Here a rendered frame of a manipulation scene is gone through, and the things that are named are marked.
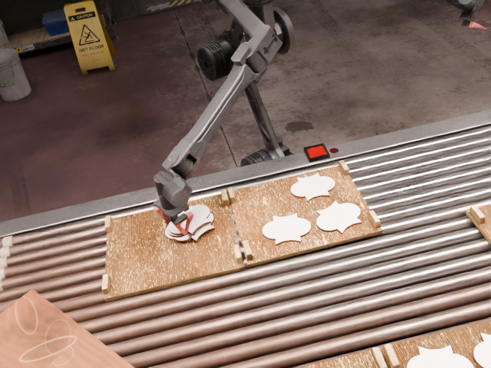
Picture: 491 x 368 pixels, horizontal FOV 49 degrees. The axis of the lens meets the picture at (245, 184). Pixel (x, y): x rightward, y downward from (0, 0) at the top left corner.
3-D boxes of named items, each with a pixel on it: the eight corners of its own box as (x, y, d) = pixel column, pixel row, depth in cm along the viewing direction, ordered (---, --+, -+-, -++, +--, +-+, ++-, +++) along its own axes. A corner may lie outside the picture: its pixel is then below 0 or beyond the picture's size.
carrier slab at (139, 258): (108, 223, 183) (107, 219, 182) (227, 196, 185) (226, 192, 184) (105, 302, 156) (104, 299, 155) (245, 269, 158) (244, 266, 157)
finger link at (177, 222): (184, 221, 172) (178, 198, 166) (198, 231, 168) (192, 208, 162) (167, 233, 169) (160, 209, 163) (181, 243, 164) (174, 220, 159)
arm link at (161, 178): (166, 165, 160) (149, 174, 158) (177, 175, 155) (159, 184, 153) (171, 184, 164) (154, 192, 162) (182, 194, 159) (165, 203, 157)
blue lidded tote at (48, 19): (48, 28, 570) (42, 12, 560) (86, 19, 574) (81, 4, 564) (47, 39, 546) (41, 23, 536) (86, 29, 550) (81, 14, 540)
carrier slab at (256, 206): (228, 195, 186) (227, 191, 185) (343, 167, 189) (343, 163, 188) (248, 267, 158) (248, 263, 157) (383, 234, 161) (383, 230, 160)
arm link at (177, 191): (191, 163, 164) (173, 150, 158) (211, 181, 156) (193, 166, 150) (166, 194, 164) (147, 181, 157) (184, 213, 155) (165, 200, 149)
